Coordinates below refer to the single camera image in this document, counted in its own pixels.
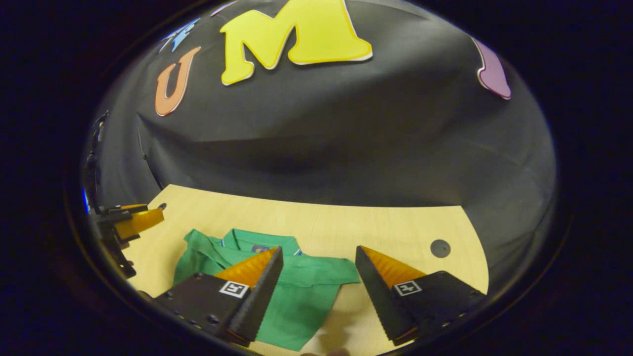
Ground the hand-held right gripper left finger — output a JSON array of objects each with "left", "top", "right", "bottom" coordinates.
[{"left": 151, "top": 246, "right": 285, "bottom": 347}]

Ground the black backdrop cloth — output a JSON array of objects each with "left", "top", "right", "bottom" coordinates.
[{"left": 82, "top": 0, "right": 557, "bottom": 292}]

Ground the green T-shirt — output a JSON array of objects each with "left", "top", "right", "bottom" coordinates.
[{"left": 172, "top": 227, "right": 362, "bottom": 353}]

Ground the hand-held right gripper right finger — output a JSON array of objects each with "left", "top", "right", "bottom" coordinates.
[{"left": 355, "top": 245, "right": 488, "bottom": 347}]

